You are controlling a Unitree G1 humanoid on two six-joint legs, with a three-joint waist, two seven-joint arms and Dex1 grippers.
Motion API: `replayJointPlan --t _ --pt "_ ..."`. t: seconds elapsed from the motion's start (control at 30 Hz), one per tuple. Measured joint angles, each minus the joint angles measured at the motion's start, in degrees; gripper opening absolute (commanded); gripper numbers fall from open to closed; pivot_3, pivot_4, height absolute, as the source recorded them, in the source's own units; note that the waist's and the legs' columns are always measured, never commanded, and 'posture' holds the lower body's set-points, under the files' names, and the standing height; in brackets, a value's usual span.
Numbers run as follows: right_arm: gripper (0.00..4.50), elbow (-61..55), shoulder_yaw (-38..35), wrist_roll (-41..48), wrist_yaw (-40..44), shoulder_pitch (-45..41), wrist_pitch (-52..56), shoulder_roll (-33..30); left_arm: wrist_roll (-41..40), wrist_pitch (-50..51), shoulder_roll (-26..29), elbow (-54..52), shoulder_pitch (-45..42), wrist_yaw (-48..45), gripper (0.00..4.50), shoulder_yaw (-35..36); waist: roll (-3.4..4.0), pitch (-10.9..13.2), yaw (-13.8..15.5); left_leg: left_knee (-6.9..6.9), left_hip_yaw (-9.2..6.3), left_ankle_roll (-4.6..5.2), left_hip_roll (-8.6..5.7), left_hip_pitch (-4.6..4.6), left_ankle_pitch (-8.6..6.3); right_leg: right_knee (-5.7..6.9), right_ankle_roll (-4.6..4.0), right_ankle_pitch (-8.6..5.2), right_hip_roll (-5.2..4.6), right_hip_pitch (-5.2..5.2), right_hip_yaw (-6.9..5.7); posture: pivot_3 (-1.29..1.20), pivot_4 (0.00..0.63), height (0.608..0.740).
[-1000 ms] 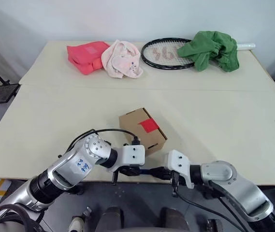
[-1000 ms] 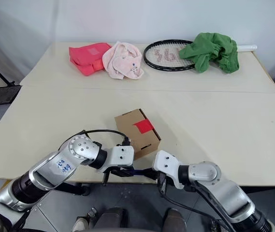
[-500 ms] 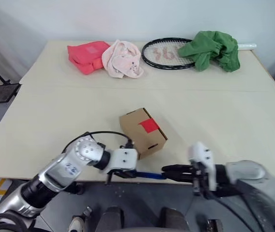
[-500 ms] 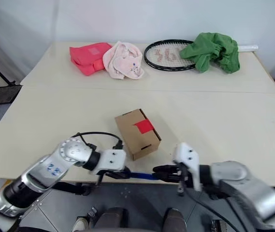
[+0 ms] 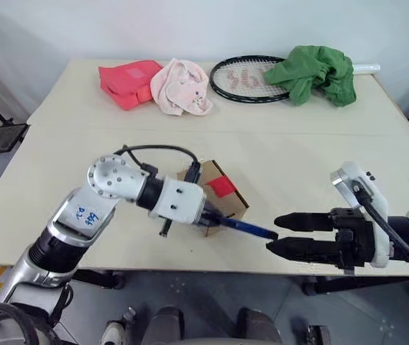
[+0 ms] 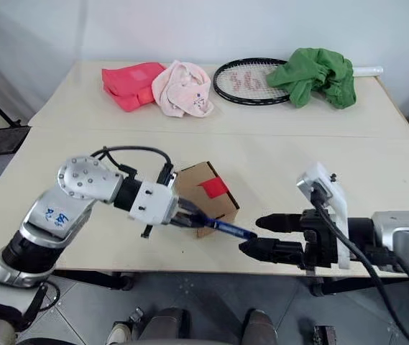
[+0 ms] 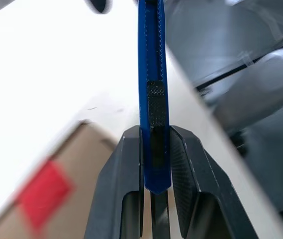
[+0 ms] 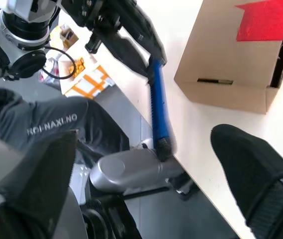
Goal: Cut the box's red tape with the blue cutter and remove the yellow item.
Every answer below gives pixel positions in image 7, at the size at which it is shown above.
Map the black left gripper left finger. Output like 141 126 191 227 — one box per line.
84 125 145 239

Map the brown cardboard box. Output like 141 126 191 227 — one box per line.
0 119 119 239

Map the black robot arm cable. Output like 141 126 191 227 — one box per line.
195 56 266 92

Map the black rounded object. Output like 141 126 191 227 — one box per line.
85 0 112 14

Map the blue utility cutter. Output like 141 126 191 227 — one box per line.
136 0 173 196

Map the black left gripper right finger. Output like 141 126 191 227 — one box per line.
169 125 259 239

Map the red tape strip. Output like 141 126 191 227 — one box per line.
16 160 76 231

